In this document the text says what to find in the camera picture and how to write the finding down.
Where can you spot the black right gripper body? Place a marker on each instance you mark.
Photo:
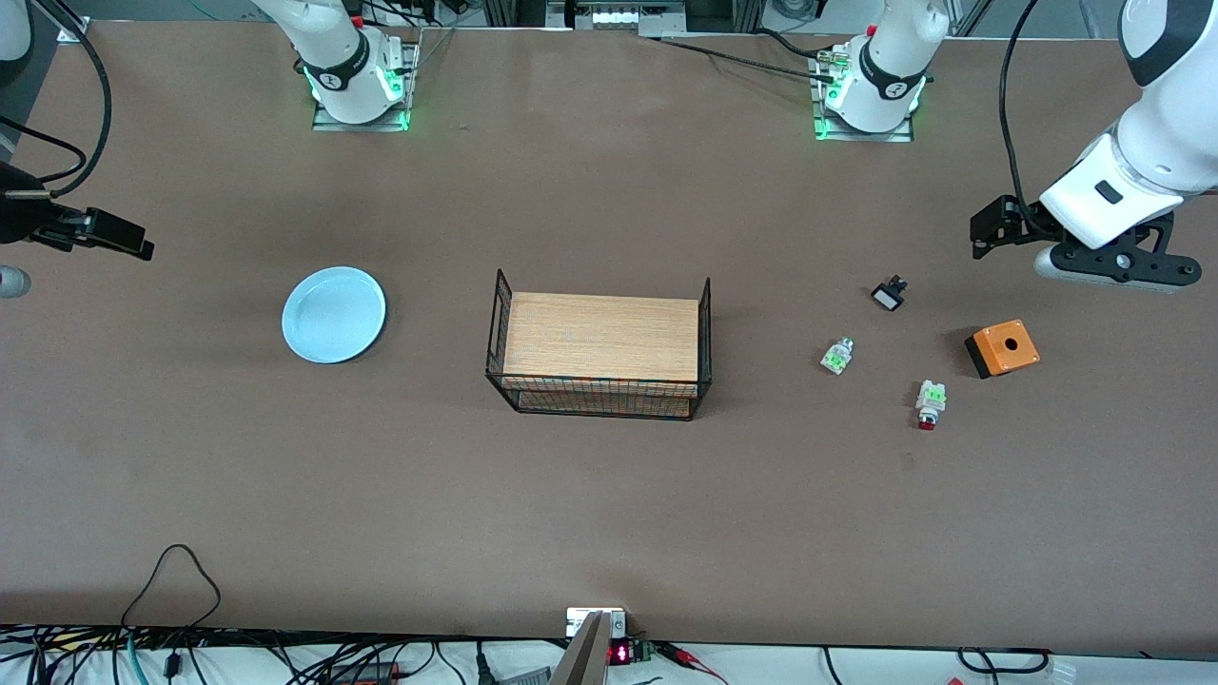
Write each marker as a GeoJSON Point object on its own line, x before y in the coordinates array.
{"type": "Point", "coordinates": [21, 217]}

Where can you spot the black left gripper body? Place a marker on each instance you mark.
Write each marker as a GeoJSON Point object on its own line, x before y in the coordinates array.
{"type": "Point", "coordinates": [1026, 226]}

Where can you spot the red push button switch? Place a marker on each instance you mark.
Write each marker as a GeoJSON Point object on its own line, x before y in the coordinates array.
{"type": "Point", "coordinates": [930, 404]}

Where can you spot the light blue round plate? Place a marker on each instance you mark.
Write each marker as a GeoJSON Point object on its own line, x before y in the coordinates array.
{"type": "Point", "coordinates": [333, 316]}

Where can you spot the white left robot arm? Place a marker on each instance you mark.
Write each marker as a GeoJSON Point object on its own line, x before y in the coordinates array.
{"type": "Point", "coordinates": [1161, 143]}

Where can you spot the black power adapter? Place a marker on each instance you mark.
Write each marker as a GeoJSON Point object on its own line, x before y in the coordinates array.
{"type": "Point", "coordinates": [366, 673]}

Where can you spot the red clip leads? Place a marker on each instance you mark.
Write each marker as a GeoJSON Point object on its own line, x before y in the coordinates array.
{"type": "Point", "coordinates": [690, 658]}

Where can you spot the red digit display module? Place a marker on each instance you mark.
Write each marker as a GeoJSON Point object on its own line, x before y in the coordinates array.
{"type": "Point", "coordinates": [623, 653]}

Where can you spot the grey slanted pole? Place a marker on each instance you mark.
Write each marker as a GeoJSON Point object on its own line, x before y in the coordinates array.
{"type": "Point", "coordinates": [585, 656]}

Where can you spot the orange button enclosure box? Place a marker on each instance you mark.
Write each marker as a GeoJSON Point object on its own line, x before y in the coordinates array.
{"type": "Point", "coordinates": [1007, 347]}

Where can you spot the black white push button switch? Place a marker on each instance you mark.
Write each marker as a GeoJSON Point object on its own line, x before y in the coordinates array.
{"type": "Point", "coordinates": [889, 296]}

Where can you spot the clear green push button switch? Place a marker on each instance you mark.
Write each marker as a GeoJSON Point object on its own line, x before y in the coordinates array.
{"type": "Point", "coordinates": [837, 357]}

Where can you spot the aluminium frame extrusion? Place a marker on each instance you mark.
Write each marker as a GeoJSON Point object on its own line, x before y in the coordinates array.
{"type": "Point", "coordinates": [71, 27]}

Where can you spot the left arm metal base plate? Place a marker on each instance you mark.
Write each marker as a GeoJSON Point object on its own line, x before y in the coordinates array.
{"type": "Point", "coordinates": [818, 128]}

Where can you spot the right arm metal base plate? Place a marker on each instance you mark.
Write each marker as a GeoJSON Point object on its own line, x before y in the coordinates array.
{"type": "Point", "coordinates": [411, 95]}

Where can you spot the silver metal bracket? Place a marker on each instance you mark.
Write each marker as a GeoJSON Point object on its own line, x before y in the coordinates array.
{"type": "Point", "coordinates": [576, 620]}

